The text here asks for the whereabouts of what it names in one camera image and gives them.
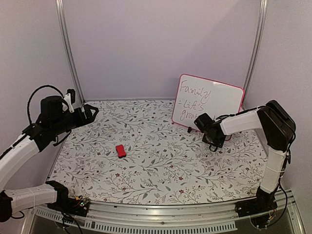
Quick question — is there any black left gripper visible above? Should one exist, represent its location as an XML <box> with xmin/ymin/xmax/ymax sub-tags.
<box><xmin>52</xmin><ymin>104</ymin><xmax>99</xmax><ymax>136</ymax></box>

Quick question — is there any pink framed whiteboard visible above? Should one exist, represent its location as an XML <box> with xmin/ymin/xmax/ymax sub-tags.
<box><xmin>172</xmin><ymin>74</ymin><xmax>245</xmax><ymax>132</ymax></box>

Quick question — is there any red whiteboard eraser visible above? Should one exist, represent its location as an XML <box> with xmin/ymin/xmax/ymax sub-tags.
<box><xmin>116</xmin><ymin>144</ymin><xmax>126</xmax><ymax>158</ymax></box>

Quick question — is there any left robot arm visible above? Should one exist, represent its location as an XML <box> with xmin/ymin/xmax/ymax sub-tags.
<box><xmin>0</xmin><ymin>94</ymin><xmax>99</xmax><ymax>222</ymax></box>

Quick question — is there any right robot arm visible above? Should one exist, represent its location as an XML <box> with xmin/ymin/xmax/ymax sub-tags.
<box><xmin>194</xmin><ymin>100</ymin><xmax>296</xmax><ymax>213</ymax></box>

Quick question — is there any floral patterned table mat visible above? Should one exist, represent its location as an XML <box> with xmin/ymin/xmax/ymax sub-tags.
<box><xmin>50</xmin><ymin>100</ymin><xmax>267</xmax><ymax>205</ymax></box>

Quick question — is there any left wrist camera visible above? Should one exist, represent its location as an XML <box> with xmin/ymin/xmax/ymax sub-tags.
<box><xmin>62</xmin><ymin>89</ymin><xmax>76</xmax><ymax>113</ymax></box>

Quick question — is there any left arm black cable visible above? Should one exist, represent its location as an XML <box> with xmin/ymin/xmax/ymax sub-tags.
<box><xmin>26</xmin><ymin>84</ymin><xmax>64</xmax><ymax>122</ymax></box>

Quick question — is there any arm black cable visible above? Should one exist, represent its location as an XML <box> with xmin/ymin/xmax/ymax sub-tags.
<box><xmin>277</xmin><ymin>126</ymin><xmax>297</xmax><ymax>195</ymax></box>
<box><xmin>26</xmin><ymin>84</ymin><xmax>64</xmax><ymax>122</ymax></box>

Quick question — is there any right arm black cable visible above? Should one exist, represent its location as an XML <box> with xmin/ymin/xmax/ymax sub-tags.
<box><xmin>277</xmin><ymin>126</ymin><xmax>297</xmax><ymax>195</ymax></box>

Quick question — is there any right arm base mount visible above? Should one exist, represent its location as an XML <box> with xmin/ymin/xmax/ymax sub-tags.
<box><xmin>234</xmin><ymin>198</ymin><xmax>277</xmax><ymax>217</ymax></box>

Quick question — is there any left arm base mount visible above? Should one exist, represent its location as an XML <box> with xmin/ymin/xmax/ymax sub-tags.
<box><xmin>47</xmin><ymin>196</ymin><xmax>90</xmax><ymax>217</ymax></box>

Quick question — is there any front aluminium rail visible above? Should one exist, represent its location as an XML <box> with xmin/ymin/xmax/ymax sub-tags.
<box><xmin>21</xmin><ymin>189</ymin><xmax>309</xmax><ymax>234</ymax></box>

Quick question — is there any left aluminium frame post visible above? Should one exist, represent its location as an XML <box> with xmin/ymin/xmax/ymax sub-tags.
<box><xmin>55</xmin><ymin>0</ymin><xmax>85</xmax><ymax>103</ymax></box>

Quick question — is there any aluminium frame post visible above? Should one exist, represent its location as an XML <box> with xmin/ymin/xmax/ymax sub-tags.
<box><xmin>242</xmin><ymin>0</ymin><xmax>268</xmax><ymax>107</ymax></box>
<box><xmin>55</xmin><ymin>0</ymin><xmax>85</xmax><ymax>103</ymax></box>

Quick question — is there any right aluminium frame post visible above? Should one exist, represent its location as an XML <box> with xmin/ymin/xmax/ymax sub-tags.
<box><xmin>242</xmin><ymin>0</ymin><xmax>268</xmax><ymax>107</ymax></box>

